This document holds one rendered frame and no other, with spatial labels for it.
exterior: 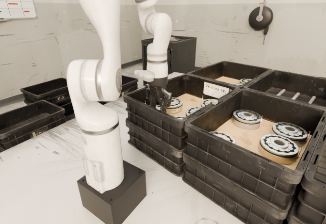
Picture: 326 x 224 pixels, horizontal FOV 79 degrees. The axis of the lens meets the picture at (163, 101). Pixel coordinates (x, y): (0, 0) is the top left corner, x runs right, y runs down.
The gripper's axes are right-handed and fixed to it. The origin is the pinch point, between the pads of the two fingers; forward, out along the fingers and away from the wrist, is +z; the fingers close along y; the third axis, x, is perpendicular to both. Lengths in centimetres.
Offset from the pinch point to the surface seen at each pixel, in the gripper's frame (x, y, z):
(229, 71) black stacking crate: -69, 12, 0
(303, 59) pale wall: -341, 41, 41
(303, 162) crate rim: -0.9, -48.3, -6.0
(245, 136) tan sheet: -15.5, -28.8, 4.2
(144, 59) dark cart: -99, 148, 22
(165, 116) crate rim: 7.8, -13.4, -5.7
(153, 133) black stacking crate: 7.3, -6.4, 4.4
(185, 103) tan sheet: -19.1, 2.9, 4.5
